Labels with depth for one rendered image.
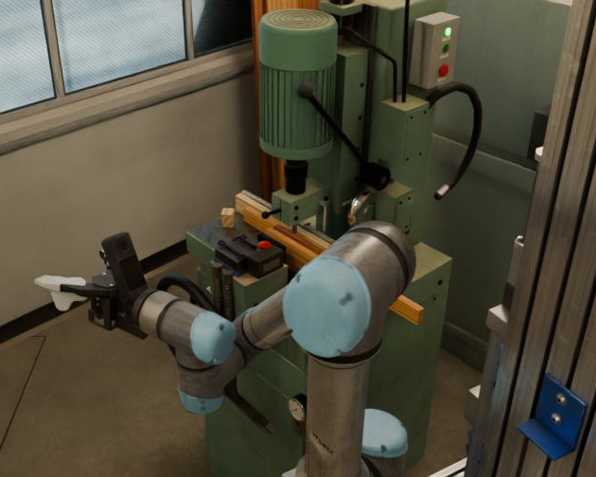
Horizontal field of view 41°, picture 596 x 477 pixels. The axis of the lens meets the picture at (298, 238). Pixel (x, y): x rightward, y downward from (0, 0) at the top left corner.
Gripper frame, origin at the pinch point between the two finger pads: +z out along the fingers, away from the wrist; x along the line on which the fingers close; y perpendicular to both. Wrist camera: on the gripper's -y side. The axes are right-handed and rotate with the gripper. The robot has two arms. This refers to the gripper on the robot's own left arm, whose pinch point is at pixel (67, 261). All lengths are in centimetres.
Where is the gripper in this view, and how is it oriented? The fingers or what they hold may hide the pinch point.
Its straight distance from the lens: 145.5
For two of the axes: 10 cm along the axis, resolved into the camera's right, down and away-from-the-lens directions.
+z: -8.3, -3.0, 4.6
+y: -0.9, 9.0, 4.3
